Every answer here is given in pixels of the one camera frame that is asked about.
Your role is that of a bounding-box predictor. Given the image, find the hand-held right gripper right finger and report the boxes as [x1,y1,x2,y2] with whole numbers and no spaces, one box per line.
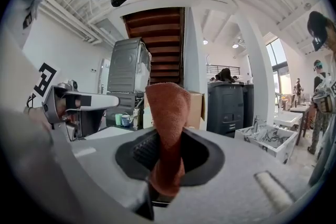
[153,126,316,224]

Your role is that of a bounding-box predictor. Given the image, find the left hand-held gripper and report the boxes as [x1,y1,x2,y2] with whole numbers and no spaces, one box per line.
[27,60,121,140]

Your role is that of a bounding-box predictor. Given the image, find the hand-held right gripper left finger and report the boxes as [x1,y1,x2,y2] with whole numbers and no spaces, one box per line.
[51,126,161,221]

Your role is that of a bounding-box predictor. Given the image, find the rust red cloth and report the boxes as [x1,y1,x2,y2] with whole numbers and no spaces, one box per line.
[144,82,192,198]

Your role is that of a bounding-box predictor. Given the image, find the person's left forearm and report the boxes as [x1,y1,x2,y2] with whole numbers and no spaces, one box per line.
[23,105,53,137]

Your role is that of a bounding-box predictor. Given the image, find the person's left hand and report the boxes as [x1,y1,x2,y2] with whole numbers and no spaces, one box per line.
[55,97,81,121]

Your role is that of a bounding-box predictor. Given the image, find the white door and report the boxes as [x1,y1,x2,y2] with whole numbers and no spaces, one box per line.
[98,58,111,95]

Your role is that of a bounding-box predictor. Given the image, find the blue white mug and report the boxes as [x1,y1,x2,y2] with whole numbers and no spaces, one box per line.
[121,114,132,128]

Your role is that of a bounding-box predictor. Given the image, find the grey washing machine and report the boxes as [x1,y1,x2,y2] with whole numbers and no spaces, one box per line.
[107,38,152,94]

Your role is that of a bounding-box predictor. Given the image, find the small chrome faucet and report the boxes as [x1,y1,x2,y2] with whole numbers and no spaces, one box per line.
[252,115,261,135]

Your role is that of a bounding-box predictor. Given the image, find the large cardboard box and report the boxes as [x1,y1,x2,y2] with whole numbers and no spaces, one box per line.
[143,90,207,131]

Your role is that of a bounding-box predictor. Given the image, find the brown wooden staircase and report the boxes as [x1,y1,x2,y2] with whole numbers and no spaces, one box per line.
[122,7,186,87]

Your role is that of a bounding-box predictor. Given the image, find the white rectangular basin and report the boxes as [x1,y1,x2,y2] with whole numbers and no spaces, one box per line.
[272,110,304,130]

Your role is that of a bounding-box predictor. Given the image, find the white ceiling pipes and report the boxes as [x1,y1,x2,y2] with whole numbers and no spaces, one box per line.
[39,0,103,46]

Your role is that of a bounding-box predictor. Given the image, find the person's grey shirt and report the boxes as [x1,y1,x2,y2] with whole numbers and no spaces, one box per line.
[0,0,45,116]

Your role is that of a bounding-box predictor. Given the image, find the dark wooden table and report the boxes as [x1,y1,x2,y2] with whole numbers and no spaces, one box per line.
[290,103,317,145]

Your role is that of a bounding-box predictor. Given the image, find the black bundle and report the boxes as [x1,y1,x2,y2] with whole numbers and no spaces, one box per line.
[215,68,238,84]

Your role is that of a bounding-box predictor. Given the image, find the black balcony railing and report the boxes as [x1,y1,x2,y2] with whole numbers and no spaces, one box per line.
[206,65,241,76]

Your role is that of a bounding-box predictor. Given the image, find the large window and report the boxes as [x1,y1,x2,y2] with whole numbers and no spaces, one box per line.
[265,38,288,99]

